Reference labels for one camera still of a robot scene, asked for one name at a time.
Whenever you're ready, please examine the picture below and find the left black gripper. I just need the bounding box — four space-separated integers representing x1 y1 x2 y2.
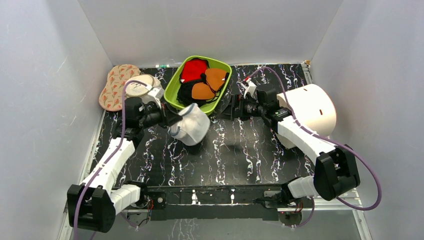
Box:
138 100 183 130

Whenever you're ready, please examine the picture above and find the white mesh laundry bag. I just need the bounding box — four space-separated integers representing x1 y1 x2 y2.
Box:
168 103 211 146

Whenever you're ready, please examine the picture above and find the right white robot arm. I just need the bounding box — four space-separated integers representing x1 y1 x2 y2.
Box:
219 84 361 207

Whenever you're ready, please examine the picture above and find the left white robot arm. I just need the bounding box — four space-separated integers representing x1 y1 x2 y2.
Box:
67 97 183 233

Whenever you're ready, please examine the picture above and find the orange black bra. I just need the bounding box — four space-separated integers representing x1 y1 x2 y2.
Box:
176 68 230 106

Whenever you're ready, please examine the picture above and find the cream round laundry bag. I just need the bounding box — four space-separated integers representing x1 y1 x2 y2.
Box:
125 74 165 99

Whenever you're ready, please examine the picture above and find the red bra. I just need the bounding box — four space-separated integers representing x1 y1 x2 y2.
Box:
179 57 210 83

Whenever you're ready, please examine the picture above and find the floral beige laundry bag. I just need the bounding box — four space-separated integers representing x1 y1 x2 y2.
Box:
98 64 141 112

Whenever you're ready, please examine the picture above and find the large white cylinder bag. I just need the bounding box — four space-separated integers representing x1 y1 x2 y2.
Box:
276 84 337 138

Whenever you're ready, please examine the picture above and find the green plastic tray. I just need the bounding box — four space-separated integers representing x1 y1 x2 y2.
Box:
164 55 232 116

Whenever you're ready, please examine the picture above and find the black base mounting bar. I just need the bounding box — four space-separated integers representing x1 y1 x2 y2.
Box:
114 184 332 222

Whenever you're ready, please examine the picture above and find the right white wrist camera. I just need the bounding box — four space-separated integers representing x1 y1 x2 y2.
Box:
240 77 257 99

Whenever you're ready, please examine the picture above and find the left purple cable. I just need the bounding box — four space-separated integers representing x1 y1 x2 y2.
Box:
72 79 153 240

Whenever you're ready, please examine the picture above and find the purple cable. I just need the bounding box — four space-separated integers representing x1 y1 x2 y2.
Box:
245 66 383 229
72 79 153 240

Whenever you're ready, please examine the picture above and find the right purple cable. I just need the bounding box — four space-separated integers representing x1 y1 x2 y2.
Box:
245 66 383 229

